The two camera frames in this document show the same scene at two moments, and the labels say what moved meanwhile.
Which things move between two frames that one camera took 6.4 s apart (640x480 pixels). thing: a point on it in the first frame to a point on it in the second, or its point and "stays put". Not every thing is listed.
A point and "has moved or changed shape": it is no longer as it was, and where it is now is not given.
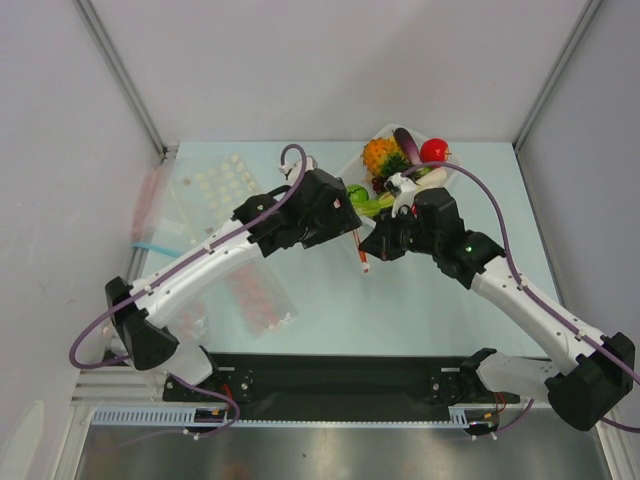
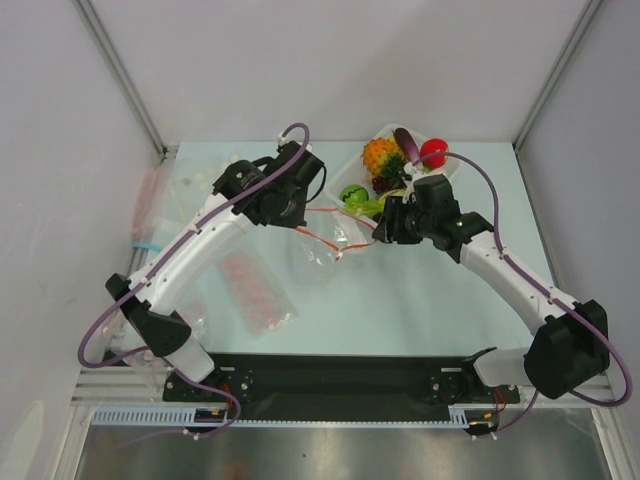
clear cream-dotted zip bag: x=204 y=189 stays put
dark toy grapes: x=378 y=183 stays put
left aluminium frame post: x=120 y=66 stays put
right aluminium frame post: x=589 y=9 stays put
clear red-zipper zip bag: x=364 y=227 has moved or changed shape
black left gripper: x=343 y=219 to x=293 y=219
